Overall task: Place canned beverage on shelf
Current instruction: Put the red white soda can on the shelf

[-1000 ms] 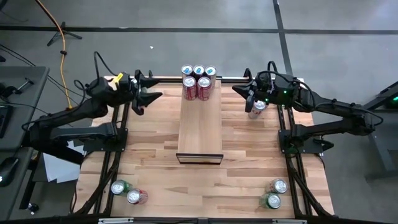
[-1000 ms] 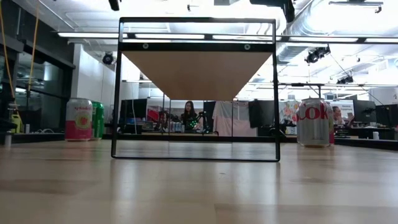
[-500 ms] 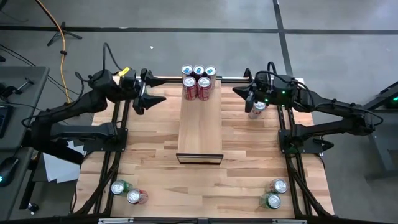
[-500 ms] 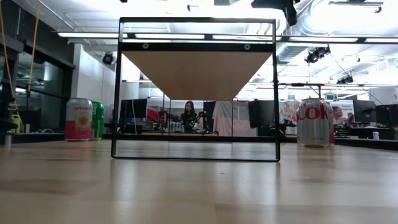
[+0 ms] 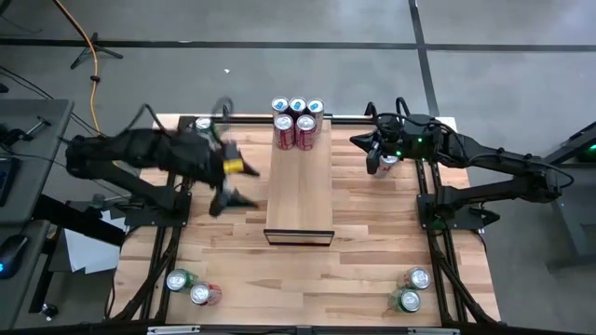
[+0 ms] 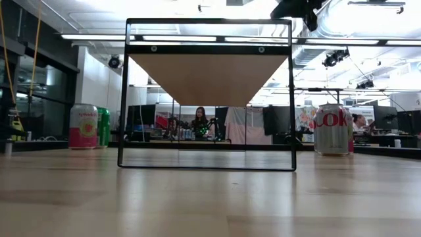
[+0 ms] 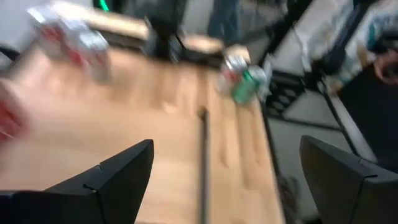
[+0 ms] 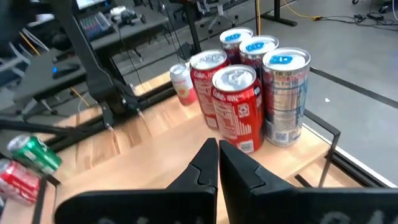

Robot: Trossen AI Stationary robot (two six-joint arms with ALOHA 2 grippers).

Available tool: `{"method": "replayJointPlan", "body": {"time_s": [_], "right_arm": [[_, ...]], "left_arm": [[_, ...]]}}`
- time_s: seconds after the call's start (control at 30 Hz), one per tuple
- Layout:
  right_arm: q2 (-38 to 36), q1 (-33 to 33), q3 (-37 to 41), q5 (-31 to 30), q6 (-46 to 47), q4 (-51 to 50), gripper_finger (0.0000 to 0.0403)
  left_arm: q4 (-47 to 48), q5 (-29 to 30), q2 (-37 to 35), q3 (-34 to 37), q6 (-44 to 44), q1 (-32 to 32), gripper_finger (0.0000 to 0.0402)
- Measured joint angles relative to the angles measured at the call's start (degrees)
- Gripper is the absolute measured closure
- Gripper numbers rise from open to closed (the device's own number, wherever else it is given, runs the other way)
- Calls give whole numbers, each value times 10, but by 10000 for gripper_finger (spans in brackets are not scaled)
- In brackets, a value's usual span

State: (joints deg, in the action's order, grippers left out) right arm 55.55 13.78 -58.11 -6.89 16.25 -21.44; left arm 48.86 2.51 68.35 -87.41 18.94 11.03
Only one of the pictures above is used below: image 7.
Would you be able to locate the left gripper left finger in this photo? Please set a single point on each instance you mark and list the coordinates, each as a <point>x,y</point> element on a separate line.
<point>93,199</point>

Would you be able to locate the pink white Spindrift can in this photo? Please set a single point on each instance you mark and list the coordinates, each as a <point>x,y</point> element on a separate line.
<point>46,28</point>

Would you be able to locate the green soda can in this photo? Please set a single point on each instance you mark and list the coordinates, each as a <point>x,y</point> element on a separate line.
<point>247,90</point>

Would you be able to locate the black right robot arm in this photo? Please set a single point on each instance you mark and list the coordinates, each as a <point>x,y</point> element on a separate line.
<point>164,31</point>

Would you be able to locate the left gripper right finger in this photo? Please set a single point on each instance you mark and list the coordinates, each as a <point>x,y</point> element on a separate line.
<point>351,193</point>

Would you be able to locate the person's hand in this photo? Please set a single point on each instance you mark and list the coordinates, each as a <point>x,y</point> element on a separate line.
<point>387,67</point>

